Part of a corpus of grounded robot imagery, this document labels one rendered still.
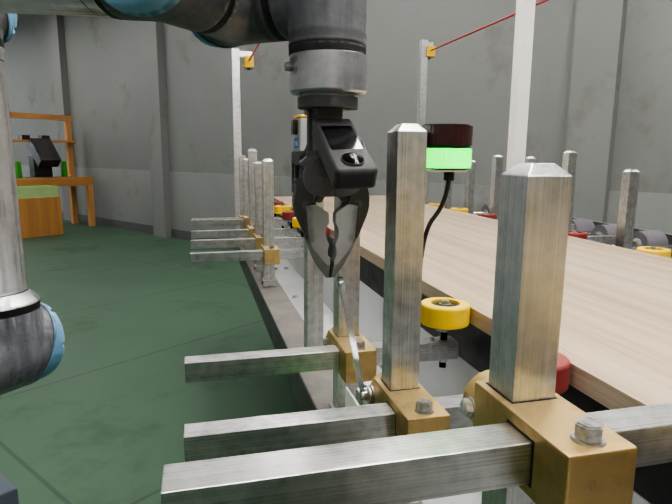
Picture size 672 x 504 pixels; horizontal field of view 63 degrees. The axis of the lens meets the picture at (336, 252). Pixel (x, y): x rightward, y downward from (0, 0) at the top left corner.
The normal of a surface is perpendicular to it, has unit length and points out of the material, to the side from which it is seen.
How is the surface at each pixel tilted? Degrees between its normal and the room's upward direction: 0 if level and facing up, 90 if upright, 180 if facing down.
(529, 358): 90
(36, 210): 90
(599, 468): 90
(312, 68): 90
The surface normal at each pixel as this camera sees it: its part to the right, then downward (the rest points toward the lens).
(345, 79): 0.46, 0.16
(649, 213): -0.64, 0.13
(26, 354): 0.90, 0.07
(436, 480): 0.25, 0.17
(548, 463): -0.97, 0.04
